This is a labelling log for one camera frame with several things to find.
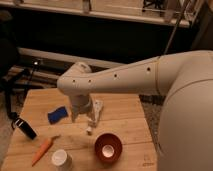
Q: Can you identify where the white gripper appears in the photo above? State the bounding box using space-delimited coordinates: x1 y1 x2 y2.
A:
69 94 93 121

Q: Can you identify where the white ceramic cup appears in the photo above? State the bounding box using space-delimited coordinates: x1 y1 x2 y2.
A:
51 149 72 171

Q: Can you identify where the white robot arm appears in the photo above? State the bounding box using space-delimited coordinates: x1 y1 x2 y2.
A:
57 50 213 171

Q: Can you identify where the white game remote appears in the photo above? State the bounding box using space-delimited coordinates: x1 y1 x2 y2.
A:
87 100 103 128

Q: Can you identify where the blue sponge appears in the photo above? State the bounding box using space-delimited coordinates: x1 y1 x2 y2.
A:
47 106 68 124

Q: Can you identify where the orange carrot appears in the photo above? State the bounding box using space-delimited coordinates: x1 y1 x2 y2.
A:
31 135 59 166

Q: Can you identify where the red bowl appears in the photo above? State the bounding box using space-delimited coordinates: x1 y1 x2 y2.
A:
94 133 123 164

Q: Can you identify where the black stapler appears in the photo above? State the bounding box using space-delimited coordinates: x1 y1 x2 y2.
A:
13 118 37 140

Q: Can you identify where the white shelf board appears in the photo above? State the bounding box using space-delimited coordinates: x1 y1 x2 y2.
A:
0 0 178 26

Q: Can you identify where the metal pole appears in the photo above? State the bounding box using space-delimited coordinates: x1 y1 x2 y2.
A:
163 0 190 55

